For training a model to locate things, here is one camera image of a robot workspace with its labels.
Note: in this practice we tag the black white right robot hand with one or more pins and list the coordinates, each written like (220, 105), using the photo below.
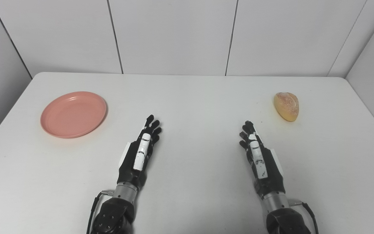
(261, 165)

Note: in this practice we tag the pink round plate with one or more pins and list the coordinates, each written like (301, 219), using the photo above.
(73, 114)

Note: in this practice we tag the golden bread roll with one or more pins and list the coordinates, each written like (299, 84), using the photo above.
(286, 106)

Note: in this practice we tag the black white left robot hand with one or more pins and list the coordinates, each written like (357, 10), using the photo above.
(140, 156)

